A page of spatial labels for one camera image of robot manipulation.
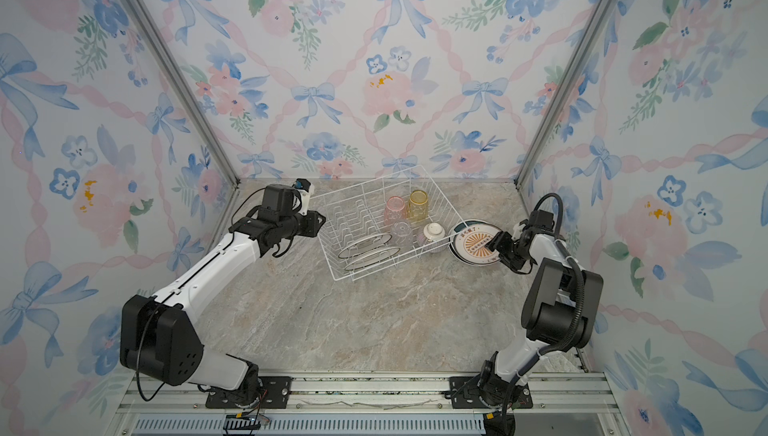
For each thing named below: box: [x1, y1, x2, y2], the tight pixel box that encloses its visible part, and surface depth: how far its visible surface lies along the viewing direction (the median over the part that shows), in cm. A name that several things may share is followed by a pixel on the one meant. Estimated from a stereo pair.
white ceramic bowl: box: [423, 222, 446, 242], surface depth 99 cm
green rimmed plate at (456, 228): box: [448, 219, 487, 257], surface depth 102 cm
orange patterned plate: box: [454, 224, 500, 263], surface depth 102 cm
